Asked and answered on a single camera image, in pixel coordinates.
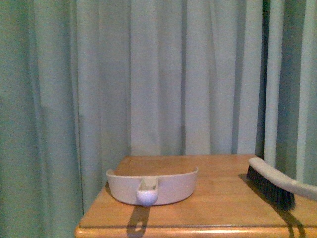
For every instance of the beige plastic dustpan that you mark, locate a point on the beige plastic dustpan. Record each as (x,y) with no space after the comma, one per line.
(150,191)

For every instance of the green curtain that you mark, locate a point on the green curtain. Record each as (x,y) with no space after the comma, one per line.
(85,82)

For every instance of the beige hand brush black bristles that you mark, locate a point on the beige hand brush black bristles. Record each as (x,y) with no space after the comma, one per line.
(276,186)

